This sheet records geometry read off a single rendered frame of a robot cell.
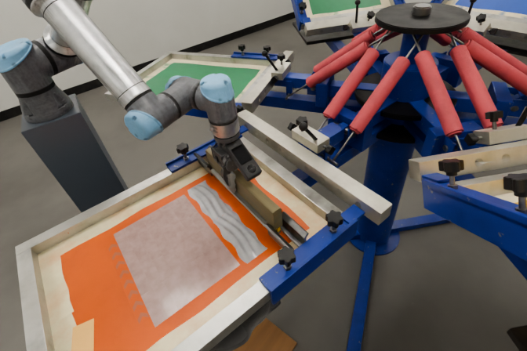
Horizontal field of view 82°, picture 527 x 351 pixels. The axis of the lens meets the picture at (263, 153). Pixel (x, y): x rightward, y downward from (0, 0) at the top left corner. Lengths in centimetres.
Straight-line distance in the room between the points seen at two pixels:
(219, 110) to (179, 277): 45
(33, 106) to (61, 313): 63
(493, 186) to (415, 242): 133
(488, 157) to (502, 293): 131
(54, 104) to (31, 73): 11
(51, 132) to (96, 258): 46
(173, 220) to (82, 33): 56
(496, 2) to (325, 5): 85
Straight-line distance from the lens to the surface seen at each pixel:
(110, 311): 91
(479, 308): 204
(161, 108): 73
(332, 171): 93
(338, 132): 109
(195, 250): 91
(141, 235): 101
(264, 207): 81
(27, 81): 120
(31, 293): 102
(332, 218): 79
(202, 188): 105
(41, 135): 124
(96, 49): 76
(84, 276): 101
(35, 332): 95
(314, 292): 186
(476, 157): 89
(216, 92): 71
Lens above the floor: 168
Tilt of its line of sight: 40 degrees down
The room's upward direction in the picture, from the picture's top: 7 degrees counter-clockwise
